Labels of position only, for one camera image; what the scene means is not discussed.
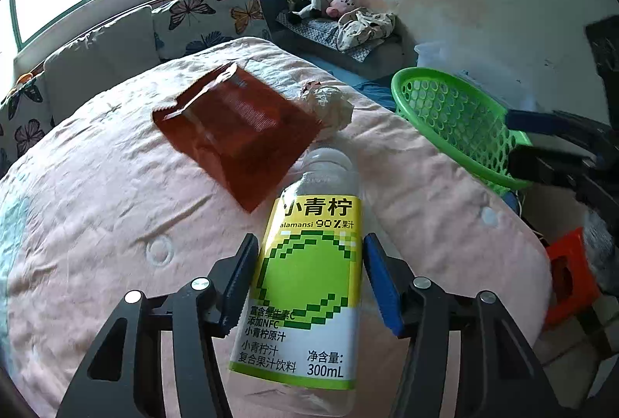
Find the butterfly cushion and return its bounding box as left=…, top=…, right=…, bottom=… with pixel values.
left=0, top=73, right=55, bottom=176
left=152, top=0, right=271, bottom=60

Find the red plastic stool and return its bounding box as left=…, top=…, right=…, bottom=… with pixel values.
left=544, top=227, right=601, bottom=330

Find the red snack bag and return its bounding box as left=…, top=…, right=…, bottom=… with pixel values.
left=152, top=63, right=322, bottom=212

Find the green plastic basket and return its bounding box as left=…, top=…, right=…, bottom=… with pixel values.
left=390, top=67, right=531, bottom=196

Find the left butterfly cushion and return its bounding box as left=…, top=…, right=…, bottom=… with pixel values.
left=0, top=73, right=55, bottom=176

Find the crumpled patterned cloth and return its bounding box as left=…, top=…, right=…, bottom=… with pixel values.
left=336, top=7, right=397, bottom=51

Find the white tissue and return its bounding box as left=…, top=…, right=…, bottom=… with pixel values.
left=298, top=82, right=354, bottom=141

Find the grey plain cushion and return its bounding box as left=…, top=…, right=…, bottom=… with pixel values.
left=43, top=5, right=161, bottom=122

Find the lime juice plastic bottle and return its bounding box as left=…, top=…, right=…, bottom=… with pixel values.
left=227, top=147, right=363, bottom=417

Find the right butterfly cushion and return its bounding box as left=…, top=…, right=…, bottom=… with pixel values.
left=152, top=0, right=271, bottom=60

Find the pink plush toy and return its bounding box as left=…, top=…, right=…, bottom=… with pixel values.
left=325, top=0, right=357, bottom=20

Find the clear storage box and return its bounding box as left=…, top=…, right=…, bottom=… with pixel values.
left=414, top=41, right=541, bottom=112

